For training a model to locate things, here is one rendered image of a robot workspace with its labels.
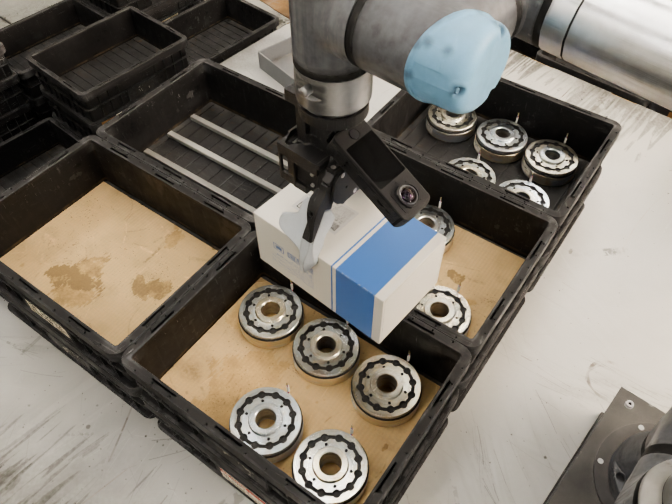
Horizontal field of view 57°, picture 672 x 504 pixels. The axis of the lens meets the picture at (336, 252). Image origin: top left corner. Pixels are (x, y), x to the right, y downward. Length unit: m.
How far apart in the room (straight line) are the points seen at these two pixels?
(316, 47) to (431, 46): 0.12
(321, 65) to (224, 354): 0.56
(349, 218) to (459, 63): 0.32
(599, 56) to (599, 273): 0.82
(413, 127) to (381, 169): 0.73
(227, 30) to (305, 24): 1.99
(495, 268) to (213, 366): 0.50
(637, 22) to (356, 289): 0.37
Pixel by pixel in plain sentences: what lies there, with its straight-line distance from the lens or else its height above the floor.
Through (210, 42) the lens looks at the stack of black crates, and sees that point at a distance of 2.48.
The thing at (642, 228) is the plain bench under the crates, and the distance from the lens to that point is 1.46.
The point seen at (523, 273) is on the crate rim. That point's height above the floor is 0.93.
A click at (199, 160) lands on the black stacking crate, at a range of 1.29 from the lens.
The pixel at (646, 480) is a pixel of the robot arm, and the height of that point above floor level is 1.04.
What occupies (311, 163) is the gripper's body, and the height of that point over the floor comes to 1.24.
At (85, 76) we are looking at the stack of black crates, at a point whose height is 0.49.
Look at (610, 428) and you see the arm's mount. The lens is 1.04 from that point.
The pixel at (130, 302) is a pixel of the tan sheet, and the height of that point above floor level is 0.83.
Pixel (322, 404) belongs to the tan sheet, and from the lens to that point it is 0.94.
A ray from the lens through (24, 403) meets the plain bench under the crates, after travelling 1.21.
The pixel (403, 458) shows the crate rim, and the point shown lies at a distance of 0.81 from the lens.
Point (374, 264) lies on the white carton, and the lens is 0.70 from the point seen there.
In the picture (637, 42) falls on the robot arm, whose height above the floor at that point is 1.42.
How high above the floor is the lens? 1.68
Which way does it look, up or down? 51 degrees down
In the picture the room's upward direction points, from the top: straight up
